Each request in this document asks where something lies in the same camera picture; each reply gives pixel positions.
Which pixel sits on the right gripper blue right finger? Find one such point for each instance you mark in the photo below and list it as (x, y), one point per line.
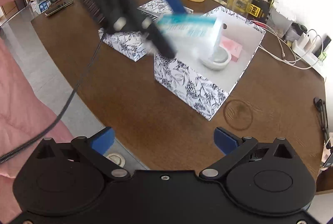
(234, 148)

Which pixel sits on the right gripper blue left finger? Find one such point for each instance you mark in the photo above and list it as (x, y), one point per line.
(91, 150)

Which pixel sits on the clear floss pick box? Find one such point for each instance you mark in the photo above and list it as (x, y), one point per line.
(191, 31)

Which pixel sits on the round white container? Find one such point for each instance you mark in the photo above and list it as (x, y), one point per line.
(217, 60)

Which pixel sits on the pink heart cosmetic box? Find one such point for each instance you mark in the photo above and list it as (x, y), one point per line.
(233, 47)

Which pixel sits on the floral open box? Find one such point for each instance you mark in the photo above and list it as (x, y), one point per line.
(201, 88)

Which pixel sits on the yellow black package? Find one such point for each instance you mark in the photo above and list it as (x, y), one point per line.
(260, 10)

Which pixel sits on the translucent plastic container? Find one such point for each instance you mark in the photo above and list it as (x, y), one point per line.
(280, 19)

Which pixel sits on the white power strip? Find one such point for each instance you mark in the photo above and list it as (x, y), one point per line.
(307, 56)

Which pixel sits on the white charger plug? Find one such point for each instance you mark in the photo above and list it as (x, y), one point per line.
(305, 42)

